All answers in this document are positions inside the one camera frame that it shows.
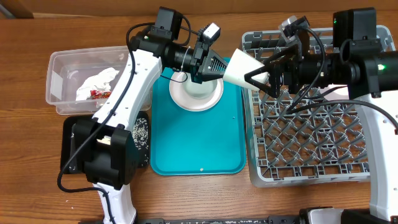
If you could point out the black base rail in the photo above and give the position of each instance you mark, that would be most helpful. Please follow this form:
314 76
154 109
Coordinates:
273 219

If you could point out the large pink plate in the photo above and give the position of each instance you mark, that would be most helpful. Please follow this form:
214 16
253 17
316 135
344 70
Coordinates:
185 101

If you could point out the white rice pile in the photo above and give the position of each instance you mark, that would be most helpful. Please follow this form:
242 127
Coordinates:
140 135

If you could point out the grey dishwasher rack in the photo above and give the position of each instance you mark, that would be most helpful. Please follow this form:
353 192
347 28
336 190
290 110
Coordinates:
323 142

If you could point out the clear plastic bin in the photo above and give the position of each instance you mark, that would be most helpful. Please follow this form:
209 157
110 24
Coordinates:
69 69

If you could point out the cream cup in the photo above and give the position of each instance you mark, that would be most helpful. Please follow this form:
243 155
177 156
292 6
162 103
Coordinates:
240 64

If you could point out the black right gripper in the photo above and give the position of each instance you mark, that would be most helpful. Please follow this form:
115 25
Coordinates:
277 74

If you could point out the small pink bowl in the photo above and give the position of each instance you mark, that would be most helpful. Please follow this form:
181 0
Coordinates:
340 94

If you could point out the teal serving tray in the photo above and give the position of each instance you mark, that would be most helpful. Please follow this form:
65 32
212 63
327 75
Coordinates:
196 143

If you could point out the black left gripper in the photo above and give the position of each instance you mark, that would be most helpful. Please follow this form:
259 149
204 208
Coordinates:
201 48

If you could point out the white napkin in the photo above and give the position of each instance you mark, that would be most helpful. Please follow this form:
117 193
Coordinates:
100 81

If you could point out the red snack wrapper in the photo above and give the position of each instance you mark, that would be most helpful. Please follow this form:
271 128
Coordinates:
99 94

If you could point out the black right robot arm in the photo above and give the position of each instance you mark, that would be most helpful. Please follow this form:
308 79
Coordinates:
368 72

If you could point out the grey bowl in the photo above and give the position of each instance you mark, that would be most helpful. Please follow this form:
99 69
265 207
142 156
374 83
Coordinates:
199 90

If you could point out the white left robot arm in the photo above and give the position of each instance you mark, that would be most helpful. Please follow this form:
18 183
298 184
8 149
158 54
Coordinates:
150 51

